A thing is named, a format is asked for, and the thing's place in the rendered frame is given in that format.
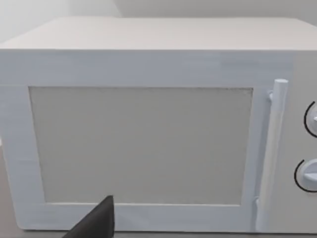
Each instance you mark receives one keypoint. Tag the pale microwave oven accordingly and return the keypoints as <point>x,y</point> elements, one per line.
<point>158,34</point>

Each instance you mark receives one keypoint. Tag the pale microwave knob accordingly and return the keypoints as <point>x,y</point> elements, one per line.
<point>307,174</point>
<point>312,119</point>

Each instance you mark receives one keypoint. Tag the pale microwave door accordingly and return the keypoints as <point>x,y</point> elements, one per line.
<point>138,146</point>

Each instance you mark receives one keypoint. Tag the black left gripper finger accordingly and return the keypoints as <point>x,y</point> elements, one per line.
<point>100,220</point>

